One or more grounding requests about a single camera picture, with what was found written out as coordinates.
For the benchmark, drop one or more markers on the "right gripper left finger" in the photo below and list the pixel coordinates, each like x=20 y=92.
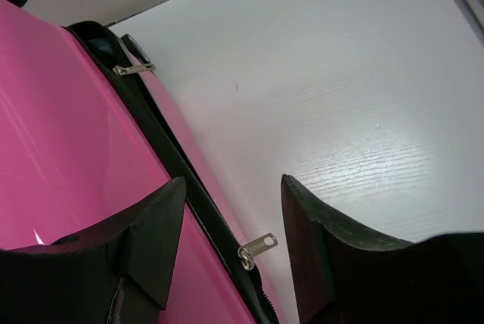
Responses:
x=117 y=271

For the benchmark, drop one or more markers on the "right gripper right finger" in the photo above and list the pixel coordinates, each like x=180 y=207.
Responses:
x=346 y=272

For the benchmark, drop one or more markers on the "pink hard-shell suitcase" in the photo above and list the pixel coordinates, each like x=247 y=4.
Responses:
x=88 y=130

